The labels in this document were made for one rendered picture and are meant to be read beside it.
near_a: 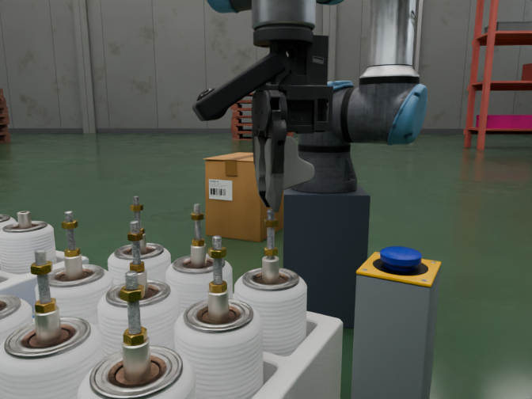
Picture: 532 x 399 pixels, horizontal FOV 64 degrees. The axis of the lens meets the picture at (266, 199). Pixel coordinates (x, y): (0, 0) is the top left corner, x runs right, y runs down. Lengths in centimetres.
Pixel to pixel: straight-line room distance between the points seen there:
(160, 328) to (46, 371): 13
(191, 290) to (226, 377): 17
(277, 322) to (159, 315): 14
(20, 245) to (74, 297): 33
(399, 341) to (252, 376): 15
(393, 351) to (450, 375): 45
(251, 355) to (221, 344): 4
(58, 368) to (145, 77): 1058
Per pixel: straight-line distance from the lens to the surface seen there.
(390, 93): 87
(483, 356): 99
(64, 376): 46
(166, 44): 1087
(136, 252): 53
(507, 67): 1166
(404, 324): 44
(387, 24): 89
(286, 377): 51
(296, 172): 52
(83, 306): 60
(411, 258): 44
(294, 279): 57
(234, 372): 46
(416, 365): 46
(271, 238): 55
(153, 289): 56
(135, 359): 39
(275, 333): 55
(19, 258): 92
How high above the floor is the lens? 47
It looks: 11 degrees down
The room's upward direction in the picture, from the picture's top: straight up
